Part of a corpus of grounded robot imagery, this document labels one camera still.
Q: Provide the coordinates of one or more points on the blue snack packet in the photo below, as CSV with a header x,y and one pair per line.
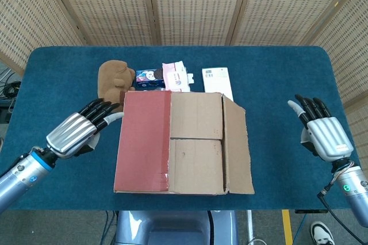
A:
x,y
148,79

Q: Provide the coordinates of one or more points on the brown plush toy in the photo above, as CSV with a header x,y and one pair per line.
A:
x,y
110,81

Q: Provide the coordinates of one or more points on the white black sneaker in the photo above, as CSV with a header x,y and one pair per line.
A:
x,y
322,232

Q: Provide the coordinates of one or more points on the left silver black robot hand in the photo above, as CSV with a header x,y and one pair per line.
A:
x,y
72,133

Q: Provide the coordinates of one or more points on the teal blue carpet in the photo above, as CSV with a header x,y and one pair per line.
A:
x,y
273,84

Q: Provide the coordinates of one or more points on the pink tissue pack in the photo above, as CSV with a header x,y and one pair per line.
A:
x,y
174,75

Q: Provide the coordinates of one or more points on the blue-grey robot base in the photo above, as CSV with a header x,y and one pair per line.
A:
x,y
172,227

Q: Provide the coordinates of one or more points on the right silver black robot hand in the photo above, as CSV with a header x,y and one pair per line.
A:
x,y
327,135

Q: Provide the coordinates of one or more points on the woven wooden folding screen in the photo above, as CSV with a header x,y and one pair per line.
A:
x,y
195,6

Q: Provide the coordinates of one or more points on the white table leg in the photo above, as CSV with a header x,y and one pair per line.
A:
x,y
249,225

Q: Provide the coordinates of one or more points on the small white packet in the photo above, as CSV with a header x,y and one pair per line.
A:
x,y
190,78

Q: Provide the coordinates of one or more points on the white flat carton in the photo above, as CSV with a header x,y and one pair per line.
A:
x,y
217,82

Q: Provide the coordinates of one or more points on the cardboard box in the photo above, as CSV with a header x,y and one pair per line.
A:
x,y
143,141

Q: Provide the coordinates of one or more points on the black flat device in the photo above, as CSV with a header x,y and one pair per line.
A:
x,y
312,211

